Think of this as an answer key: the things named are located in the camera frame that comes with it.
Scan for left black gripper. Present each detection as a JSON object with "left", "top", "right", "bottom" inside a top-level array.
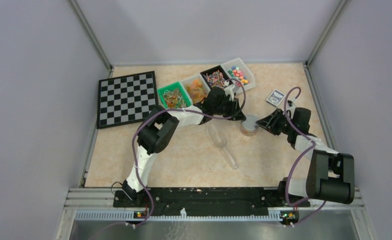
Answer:
[{"left": 213, "top": 97, "right": 246, "bottom": 122}]

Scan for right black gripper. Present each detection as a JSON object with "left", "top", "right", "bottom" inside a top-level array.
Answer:
[{"left": 256, "top": 108, "right": 295, "bottom": 136}]

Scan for clear plastic cup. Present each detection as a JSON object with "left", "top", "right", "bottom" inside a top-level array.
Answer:
[{"left": 240, "top": 125, "right": 258, "bottom": 137}]

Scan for clear plastic scoop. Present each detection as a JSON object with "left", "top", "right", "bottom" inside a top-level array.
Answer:
[{"left": 208, "top": 125, "right": 239, "bottom": 170}]

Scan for green candy bin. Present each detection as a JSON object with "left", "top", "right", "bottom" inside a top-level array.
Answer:
[{"left": 157, "top": 81, "right": 193, "bottom": 109}]

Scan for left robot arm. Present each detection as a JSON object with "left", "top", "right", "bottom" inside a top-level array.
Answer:
[{"left": 122, "top": 86, "right": 247, "bottom": 207}]

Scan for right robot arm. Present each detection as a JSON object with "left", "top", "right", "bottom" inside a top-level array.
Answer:
[{"left": 256, "top": 107, "right": 355, "bottom": 206}]

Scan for white bin orange candies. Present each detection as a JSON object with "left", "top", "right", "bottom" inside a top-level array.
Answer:
[{"left": 180, "top": 73, "right": 211, "bottom": 104}]

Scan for white bin colourful candies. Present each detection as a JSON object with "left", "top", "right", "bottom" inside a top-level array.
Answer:
[{"left": 220, "top": 57, "right": 256, "bottom": 91}]

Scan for blue playing card box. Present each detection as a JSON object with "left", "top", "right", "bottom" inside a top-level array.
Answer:
[{"left": 266, "top": 89, "right": 285, "bottom": 107}]

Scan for black candy bin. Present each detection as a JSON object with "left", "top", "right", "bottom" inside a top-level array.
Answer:
[{"left": 200, "top": 65, "right": 234, "bottom": 90}]

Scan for black grey chessboard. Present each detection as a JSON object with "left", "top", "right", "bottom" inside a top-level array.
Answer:
[{"left": 96, "top": 71, "right": 158, "bottom": 129}]

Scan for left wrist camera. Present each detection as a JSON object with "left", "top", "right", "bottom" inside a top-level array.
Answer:
[{"left": 224, "top": 81, "right": 239, "bottom": 101}]

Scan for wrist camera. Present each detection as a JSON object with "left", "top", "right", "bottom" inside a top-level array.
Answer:
[
  {"left": 285, "top": 97, "right": 297, "bottom": 119},
  {"left": 224, "top": 81, "right": 239, "bottom": 101}
]

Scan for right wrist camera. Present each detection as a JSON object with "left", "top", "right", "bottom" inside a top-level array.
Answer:
[{"left": 285, "top": 97, "right": 297, "bottom": 119}]

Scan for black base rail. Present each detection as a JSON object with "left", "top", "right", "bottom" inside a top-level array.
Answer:
[{"left": 113, "top": 186, "right": 311, "bottom": 220}]

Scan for white cable duct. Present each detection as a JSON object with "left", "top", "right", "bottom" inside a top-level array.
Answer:
[{"left": 75, "top": 209, "right": 296, "bottom": 222}]

